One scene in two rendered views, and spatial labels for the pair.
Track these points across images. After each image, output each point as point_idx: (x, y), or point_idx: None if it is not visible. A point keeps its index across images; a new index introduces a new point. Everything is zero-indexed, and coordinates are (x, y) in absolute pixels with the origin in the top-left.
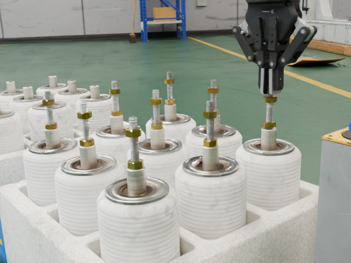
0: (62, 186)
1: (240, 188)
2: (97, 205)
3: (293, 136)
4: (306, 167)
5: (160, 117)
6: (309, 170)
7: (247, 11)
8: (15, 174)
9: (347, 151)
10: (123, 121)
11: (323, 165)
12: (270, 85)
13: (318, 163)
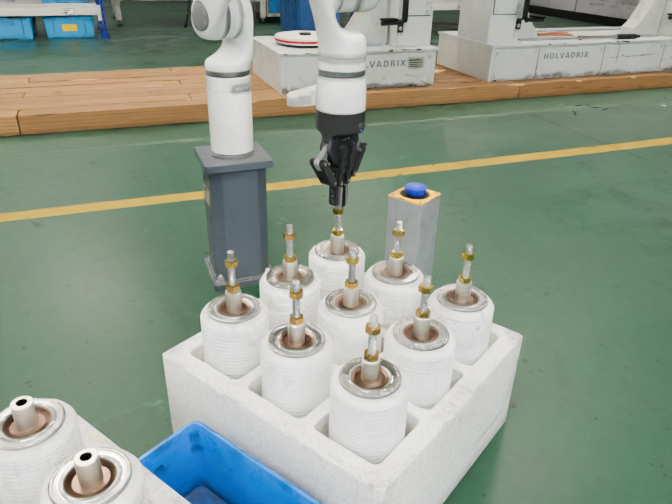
0: (454, 352)
1: None
2: (485, 318)
3: None
4: (38, 331)
5: (225, 315)
6: (52, 329)
7: (332, 143)
8: None
9: (430, 204)
10: None
11: (421, 220)
12: (346, 198)
13: (26, 321)
